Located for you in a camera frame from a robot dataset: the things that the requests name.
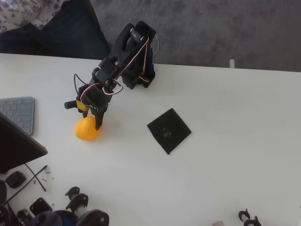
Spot yellow rubber duck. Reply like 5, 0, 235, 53
74, 115, 103, 142

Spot black square pad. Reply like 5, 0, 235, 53
146, 107, 192, 156

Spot blue table clamp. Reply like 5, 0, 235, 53
146, 48, 156, 75

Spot person in floral shirt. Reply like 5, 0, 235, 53
0, 0, 111, 59

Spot grey keyboard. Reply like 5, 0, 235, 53
0, 96, 35, 136

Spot black stand clamp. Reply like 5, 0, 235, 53
238, 208, 250, 222
243, 216, 262, 226
65, 186, 80, 201
65, 193, 89, 211

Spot dark laptop screen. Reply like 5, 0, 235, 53
0, 112, 48, 175

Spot small black box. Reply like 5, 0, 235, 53
5, 171, 26, 189

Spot black round stand base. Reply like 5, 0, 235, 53
76, 209, 110, 226

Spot dark grey round knob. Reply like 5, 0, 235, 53
30, 211, 63, 226

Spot floral shirt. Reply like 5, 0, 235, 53
0, 0, 65, 32

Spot small circuit board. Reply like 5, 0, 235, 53
16, 208, 33, 224

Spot thin black camera cable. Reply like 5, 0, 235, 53
73, 73, 87, 97

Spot white red servo cable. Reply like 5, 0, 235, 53
112, 34, 160, 83
79, 79, 124, 103

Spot black square bracket plate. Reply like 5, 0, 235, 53
29, 197, 53, 216

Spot black tangled cables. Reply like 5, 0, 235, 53
0, 202, 18, 226

